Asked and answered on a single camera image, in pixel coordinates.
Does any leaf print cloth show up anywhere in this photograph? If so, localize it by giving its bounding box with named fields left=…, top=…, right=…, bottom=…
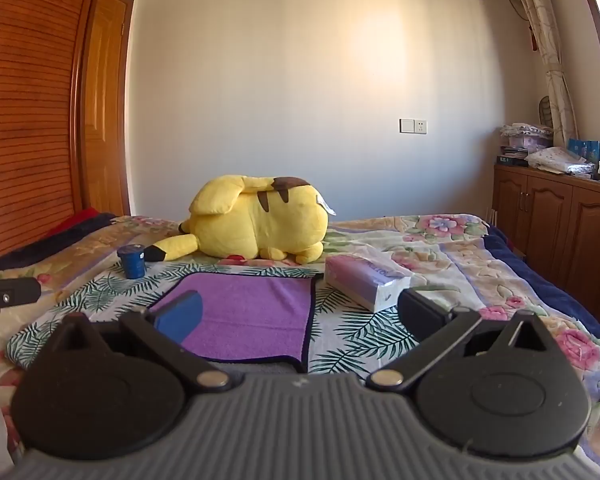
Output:
left=4, top=259, right=423, bottom=377

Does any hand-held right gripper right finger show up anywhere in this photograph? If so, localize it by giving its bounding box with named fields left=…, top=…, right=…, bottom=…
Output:
left=365, top=287, right=557, bottom=392

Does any purple towel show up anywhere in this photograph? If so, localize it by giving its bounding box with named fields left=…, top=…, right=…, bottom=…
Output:
left=148, top=272, right=319, bottom=374

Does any purple tissue box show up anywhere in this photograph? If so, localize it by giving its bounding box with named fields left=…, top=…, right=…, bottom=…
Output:
left=323, top=253, right=414, bottom=312

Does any patterned curtain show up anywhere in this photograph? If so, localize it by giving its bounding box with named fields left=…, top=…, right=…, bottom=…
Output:
left=504, top=0, right=579, bottom=147

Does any wooden cabinet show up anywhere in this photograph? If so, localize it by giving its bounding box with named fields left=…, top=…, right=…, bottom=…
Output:
left=491, top=162, right=600, bottom=322

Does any yellow plush toy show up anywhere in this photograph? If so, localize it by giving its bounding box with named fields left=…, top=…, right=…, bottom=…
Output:
left=145, top=174, right=336, bottom=264

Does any blue cup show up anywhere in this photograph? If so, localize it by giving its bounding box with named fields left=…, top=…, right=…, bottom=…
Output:
left=117, top=244, right=146, bottom=280

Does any dark blue blanket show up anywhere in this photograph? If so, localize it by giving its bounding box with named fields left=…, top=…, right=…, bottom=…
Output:
left=484, top=224, right=600, bottom=352

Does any stack of folded fabrics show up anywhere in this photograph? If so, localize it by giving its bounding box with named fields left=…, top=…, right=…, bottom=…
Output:
left=499, top=122, right=555, bottom=154

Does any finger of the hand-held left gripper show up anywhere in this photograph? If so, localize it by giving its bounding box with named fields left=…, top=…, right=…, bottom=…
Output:
left=0, top=276, right=42, bottom=331

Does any woven hand fan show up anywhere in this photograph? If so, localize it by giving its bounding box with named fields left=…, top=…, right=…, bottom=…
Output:
left=537, top=94, right=556, bottom=129

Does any wooden louvered wardrobe door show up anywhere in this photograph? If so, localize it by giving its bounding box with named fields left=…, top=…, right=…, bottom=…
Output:
left=0, top=0, right=110, bottom=261

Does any blue box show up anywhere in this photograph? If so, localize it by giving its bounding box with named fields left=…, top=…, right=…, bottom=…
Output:
left=567, top=137, right=600, bottom=164

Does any navy cloth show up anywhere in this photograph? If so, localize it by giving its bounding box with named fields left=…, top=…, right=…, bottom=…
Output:
left=0, top=212, right=117, bottom=274

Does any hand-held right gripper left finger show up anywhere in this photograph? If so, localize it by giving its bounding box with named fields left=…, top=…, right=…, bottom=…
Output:
left=44, top=289, right=234, bottom=392

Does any folded floral cloth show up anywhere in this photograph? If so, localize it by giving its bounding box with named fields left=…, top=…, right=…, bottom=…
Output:
left=524, top=146, right=599, bottom=177

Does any red cloth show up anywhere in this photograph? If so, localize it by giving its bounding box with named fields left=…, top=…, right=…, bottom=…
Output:
left=44, top=207, right=107, bottom=239

